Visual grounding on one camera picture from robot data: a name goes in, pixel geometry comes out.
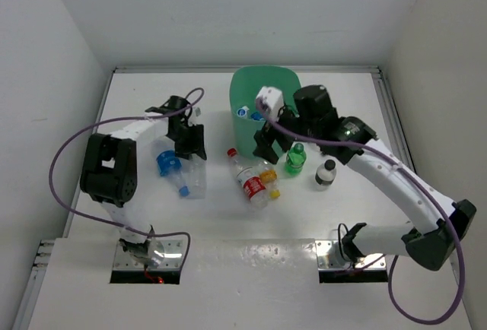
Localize white cap blue label bottle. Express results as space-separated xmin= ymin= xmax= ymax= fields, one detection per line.
xmin=236 ymin=106 xmax=265 ymax=122

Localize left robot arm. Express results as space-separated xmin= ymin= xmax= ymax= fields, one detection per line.
xmin=80 ymin=96 xmax=207 ymax=268

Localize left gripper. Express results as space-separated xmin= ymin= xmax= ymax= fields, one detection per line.
xmin=167 ymin=122 xmax=205 ymax=160

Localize black cap small bottle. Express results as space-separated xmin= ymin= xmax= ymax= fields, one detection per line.
xmin=314 ymin=159 xmax=336 ymax=190

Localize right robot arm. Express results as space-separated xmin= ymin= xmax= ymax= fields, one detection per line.
xmin=253 ymin=85 xmax=476 ymax=271

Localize green plastic bin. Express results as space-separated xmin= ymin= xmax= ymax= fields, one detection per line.
xmin=229 ymin=65 xmax=301 ymax=159

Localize green plastic bottle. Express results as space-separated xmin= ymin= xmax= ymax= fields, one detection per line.
xmin=285 ymin=142 xmax=307 ymax=176

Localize red cap red label bottle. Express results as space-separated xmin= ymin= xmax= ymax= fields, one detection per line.
xmin=227 ymin=148 xmax=269 ymax=211

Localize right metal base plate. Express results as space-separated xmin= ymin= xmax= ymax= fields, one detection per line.
xmin=315 ymin=240 xmax=387 ymax=271

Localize clear unlabelled plastic bottle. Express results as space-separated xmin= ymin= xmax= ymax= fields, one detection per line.
xmin=183 ymin=154 xmax=207 ymax=199

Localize yellow cap orange label bottle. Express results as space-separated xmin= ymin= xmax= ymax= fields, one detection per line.
xmin=256 ymin=160 xmax=281 ymax=200

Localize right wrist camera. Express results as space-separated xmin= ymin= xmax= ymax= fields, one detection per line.
xmin=256 ymin=86 xmax=285 ymax=119

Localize red wire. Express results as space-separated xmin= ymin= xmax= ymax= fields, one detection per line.
xmin=143 ymin=267 xmax=165 ymax=284

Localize metal base plate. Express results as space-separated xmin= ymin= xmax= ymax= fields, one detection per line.
xmin=315 ymin=240 xmax=387 ymax=271
xmin=113 ymin=239 xmax=183 ymax=271

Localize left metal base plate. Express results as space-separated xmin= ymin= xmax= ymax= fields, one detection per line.
xmin=113 ymin=239 xmax=183 ymax=271

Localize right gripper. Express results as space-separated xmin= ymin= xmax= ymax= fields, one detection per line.
xmin=253 ymin=102 xmax=319 ymax=163

